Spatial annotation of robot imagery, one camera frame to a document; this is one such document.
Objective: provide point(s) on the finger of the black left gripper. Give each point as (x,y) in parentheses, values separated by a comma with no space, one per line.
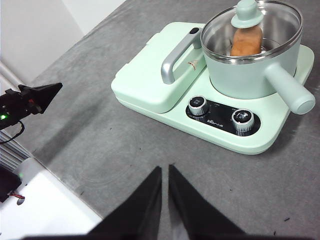
(42,96)

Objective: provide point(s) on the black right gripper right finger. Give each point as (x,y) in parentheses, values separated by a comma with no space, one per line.
(192,215)

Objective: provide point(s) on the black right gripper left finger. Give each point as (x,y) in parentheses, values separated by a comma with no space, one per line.
(142,215)

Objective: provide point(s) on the brown potato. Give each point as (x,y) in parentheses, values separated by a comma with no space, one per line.
(246,42)

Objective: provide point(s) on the glass lid with green knob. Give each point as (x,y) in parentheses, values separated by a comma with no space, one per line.
(246,12)

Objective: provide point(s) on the grey ribbed panel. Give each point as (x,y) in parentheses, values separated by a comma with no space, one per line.
(12,150)

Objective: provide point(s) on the black device box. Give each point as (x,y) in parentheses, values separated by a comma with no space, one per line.
(8,183)

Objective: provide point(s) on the mint green breakfast maker base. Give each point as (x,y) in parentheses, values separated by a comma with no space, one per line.
(225,142)

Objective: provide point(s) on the silver control knob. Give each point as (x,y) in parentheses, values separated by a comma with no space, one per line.
(242,120)
(197,105)

